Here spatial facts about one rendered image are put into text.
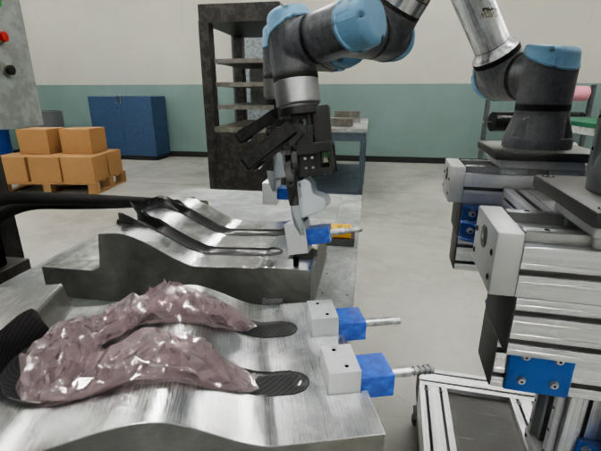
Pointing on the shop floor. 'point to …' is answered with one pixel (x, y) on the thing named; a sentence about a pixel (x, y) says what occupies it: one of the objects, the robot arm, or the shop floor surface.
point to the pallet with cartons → (63, 159)
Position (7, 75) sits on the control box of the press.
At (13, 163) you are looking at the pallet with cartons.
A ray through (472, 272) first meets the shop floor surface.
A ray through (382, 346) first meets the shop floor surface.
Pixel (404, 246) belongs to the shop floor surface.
